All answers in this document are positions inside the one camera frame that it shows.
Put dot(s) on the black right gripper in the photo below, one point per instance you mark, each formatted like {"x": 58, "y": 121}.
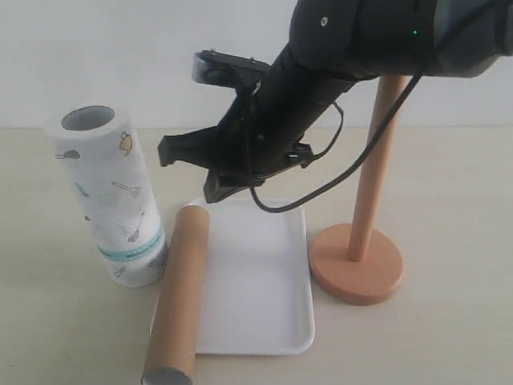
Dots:
{"x": 258, "y": 138}

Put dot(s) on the white printed paper towel roll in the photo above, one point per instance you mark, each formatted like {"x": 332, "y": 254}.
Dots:
{"x": 100, "y": 152}

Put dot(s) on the brown cardboard tube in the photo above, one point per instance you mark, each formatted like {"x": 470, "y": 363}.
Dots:
{"x": 171, "y": 350}

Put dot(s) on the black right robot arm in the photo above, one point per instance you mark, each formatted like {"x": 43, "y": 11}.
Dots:
{"x": 332, "y": 46}

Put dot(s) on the wooden paper towel holder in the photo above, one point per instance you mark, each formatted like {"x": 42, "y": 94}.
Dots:
{"x": 354, "y": 262}

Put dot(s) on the white rectangular plastic tray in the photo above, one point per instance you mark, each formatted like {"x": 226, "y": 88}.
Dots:
{"x": 257, "y": 296}

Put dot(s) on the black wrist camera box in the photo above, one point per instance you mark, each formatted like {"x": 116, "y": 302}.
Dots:
{"x": 219, "y": 69}

